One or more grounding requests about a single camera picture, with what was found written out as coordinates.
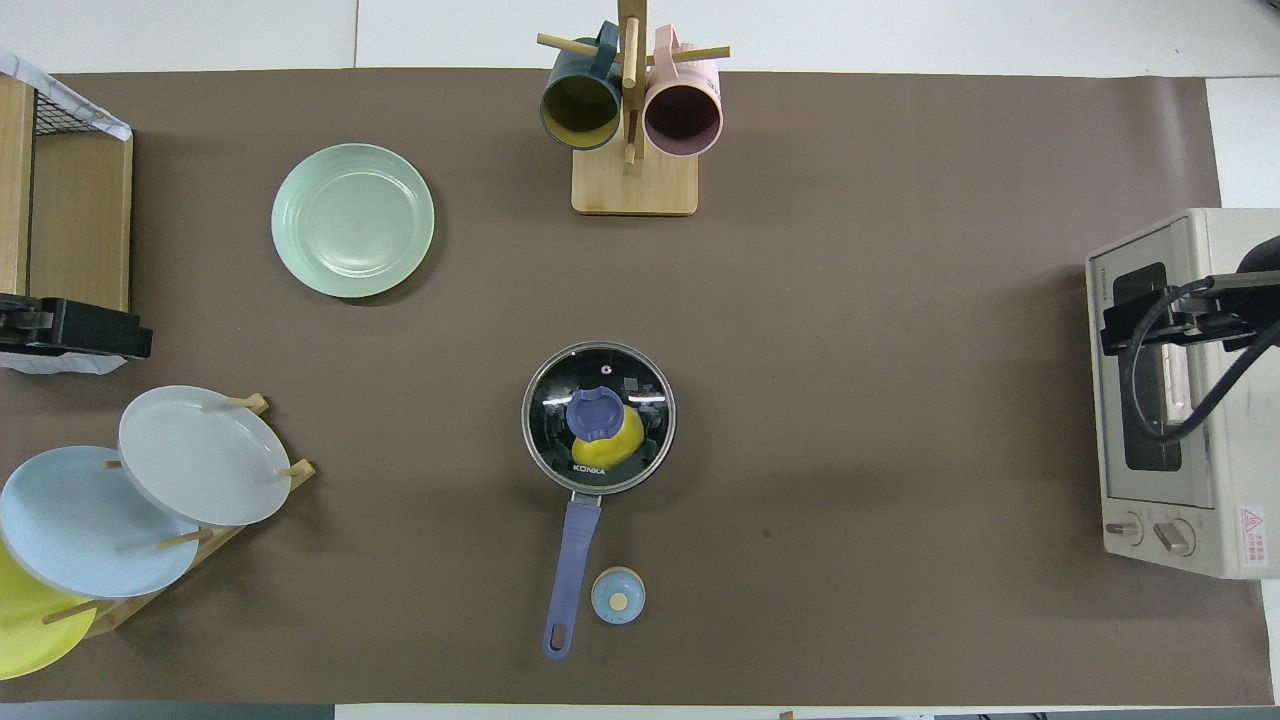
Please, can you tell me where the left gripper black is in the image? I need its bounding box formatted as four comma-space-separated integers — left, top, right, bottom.
0, 293, 154, 360

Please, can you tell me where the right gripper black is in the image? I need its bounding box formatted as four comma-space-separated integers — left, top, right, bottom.
1100, 272, 1280, 357

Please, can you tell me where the grey plate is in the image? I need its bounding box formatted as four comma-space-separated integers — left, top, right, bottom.
118, 385, 293, 528

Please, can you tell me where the light blue plate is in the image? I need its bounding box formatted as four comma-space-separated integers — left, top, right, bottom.
0, 446, 201, 599

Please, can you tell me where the mint green plate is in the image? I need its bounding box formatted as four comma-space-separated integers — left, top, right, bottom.
271, 143, 436, 299

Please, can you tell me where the wooden plate rack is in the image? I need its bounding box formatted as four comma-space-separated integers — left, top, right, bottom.
40, 393, 317, 638

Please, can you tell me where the yellow plate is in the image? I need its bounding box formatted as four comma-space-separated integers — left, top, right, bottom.
0, 540, 99, 681

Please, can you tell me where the white crumpled cloth piece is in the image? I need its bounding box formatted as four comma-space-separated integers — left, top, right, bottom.
0, 350, 126, 377

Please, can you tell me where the wooden shelf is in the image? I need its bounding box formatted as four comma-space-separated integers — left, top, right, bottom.
0, 75, 134, 313

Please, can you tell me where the beige toaster oven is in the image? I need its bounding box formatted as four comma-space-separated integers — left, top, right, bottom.
1086, 208, 1280, 581

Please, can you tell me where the white patterned cloth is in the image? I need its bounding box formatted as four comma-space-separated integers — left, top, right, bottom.
0, 50, 133, 141

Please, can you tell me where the brown table mat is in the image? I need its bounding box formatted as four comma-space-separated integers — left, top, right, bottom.
0, 68, 1273, 706

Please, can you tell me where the pink ribbed mug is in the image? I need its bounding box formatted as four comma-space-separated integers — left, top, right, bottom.
643, 25, 724, 158

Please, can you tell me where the wooden mug tree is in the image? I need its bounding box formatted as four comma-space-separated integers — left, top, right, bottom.
537, 0, 731, 217

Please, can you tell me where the dark teal mug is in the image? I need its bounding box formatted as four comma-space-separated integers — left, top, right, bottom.
540, 22, 624, 151

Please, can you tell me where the small blue round container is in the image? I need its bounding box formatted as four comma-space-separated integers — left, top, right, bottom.
591, 567, 647, 626

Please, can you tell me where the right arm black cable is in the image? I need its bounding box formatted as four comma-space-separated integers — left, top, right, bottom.
1118, 280, 1280, 443

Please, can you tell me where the black wire basket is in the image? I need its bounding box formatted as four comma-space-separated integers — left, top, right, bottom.
33, 85, 113, 138

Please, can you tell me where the dark pot with purple handle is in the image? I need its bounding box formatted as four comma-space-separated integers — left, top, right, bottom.
521, 342, 677, 661

